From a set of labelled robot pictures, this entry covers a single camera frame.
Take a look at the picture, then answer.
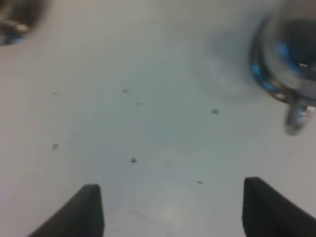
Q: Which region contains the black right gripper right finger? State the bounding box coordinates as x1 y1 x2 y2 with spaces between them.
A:
242 177 316 237

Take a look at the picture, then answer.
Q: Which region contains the stainless steel teapot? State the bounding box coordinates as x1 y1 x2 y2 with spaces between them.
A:
249 12 316 136

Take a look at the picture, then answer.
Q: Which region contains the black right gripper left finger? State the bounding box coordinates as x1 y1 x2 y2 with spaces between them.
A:
30 184 105 237

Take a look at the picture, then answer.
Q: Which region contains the far stainless steel teacup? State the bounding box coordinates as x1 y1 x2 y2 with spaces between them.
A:
0 0 47 46

